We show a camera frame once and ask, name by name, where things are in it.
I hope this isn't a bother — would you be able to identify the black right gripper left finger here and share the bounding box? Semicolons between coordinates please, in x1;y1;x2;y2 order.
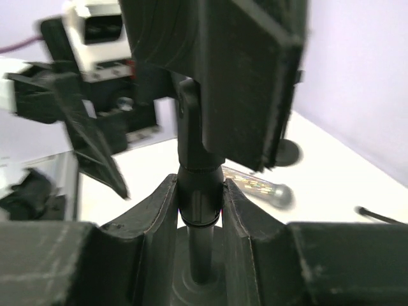
1;174;177;305

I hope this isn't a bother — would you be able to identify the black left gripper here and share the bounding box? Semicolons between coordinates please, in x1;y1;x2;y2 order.
4;17;160;200

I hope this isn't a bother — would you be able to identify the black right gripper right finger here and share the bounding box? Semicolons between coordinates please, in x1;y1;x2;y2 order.
222;180;407;305

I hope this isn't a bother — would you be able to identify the silver glitter microphone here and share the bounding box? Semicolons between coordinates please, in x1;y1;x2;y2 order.
222;166;294;209

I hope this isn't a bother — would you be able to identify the black tripod shock-mount stand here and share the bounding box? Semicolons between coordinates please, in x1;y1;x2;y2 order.
355;206;402;224

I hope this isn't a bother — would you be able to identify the round-base mic stand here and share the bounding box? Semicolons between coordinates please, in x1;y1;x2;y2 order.
275;70;303;167
120;1;307;305

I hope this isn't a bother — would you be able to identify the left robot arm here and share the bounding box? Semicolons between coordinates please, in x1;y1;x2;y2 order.
1;14;160;221

